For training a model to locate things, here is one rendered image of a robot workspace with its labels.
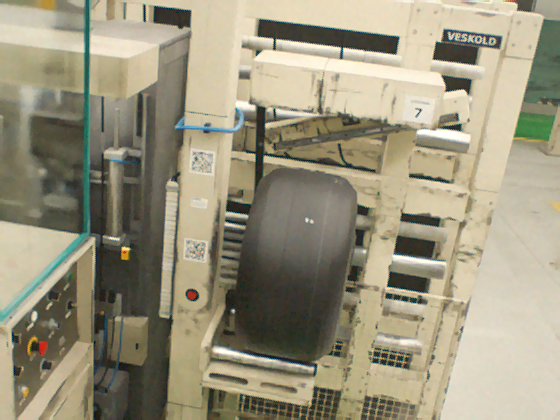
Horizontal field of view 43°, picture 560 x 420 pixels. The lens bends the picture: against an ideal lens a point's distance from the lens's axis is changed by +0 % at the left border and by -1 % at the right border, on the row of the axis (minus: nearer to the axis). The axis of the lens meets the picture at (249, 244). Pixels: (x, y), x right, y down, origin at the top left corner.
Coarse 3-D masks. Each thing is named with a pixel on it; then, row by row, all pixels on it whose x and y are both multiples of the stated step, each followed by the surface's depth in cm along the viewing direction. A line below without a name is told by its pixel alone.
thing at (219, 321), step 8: (224, 296) 252; (224, 304) 247; (216, 312) 241; (224, 312) 244; (216, 320) 236; (224, 320) 248; (208, 328) 231; (216, 328) 232; (208, 336) 227; (216, 336) 234; (200, 344) 222; (208, 344) 223; (200, 352) 222; (208, 352) 223; (200, 360) 224; (208, 360) 226; (200, 368) 225
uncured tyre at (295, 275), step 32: (256, 192) 211; (288, 192) 205; (320, 192) 206; (352, 192) 213; (256, 224) 201; (288, 224) 199; (320, 224) 199; (352, 224) 203; (256, 256) 198; (288, 256) 197; (320, 256) 196; (256, 288) 199; (288, 288) 197; (320, 288) 196; (256, 320) 203; (288, 320) 201; (320, 320) 200; (256, 352) 221; (288, 352) 212; (320, 352) 211
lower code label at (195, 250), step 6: (186, 240) 220; (192, 240) 220; (198, 240) 220; (186, 246) 221; (192, 246) 221; (198, 246) 221; (204, 246) 220; (186, 252) 222; (192, 252) 222; (198, 252) 221; (204, 252) 221; (186, 258) 223; (192, 258) 223; (198, 258) 222; (204, 258) 222
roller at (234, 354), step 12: (216, 348) 226; (228, 348) 227; (240, 348) 227; (228, 360) 227; (240, 360) 225; (252, 360) 225; (264, 360) 224; (276, 360) 224; (288, 360) 224; (300, 360) 224; (300, 372) 223; (312, 372) 222
